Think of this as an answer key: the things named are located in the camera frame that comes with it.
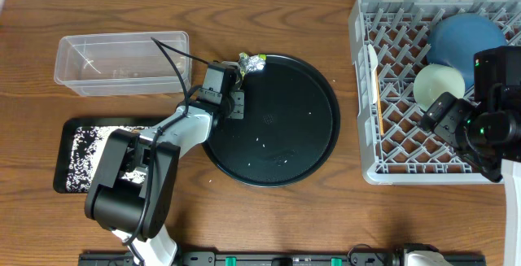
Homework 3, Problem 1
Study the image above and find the pale green bowl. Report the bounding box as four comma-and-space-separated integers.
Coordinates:
413, 64, 466, 111

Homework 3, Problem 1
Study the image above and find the foil wrapper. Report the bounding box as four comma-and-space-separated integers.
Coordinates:
238, 53, 267, 76

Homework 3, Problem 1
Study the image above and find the dark blue bowl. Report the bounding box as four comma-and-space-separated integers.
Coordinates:
427, 13, 507, 90

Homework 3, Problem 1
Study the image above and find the wooden chopstick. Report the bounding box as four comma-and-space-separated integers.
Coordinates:
376, 95, 384, 136

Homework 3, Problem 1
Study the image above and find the white plastic knife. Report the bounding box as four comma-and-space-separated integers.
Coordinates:
367, 44, 378, 104

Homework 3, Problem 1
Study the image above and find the pile of rice grains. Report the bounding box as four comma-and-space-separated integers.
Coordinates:
65, 126, 146, 193

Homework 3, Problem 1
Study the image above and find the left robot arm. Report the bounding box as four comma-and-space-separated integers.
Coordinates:
85, 62, 244, 265

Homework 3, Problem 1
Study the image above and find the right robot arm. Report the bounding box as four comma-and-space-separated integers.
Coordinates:
418, 46, 520, 265

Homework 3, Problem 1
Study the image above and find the grey plastic dishwasher rack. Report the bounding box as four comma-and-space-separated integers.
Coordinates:
348, 0, 520, 185

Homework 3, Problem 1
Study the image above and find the round black tray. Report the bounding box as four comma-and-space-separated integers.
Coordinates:
203, 54, 340, 187

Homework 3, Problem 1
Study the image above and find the clear plastic bin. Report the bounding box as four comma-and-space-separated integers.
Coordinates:
54, 31, 191, 97

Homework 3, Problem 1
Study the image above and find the black rectangular tray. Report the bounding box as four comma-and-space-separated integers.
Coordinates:
53, 116, 164, 194

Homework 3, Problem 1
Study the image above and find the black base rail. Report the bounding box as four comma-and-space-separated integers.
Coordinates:
79, 243, 488, 266

